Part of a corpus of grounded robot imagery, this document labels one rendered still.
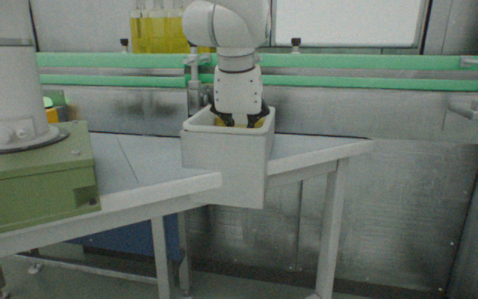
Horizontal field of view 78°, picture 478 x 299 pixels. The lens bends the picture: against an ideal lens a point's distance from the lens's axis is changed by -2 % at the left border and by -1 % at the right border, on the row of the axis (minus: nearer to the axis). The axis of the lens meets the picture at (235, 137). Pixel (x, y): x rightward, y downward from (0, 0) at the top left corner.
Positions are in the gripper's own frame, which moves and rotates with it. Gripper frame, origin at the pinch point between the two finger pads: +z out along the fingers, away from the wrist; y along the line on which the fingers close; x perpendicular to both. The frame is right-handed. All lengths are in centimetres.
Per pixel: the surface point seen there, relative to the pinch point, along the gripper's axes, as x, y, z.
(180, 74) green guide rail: -10.9, 17.9, -8.8
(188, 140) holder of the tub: 11.0, 8.0, -3.5
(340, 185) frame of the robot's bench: -11.9, -25.4, 23.6
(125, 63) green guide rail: -10.8, 33.1, -11.7
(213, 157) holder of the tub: 11.6, 3.0, -0.5
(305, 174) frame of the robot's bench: -5.4, -15.1, 15.5
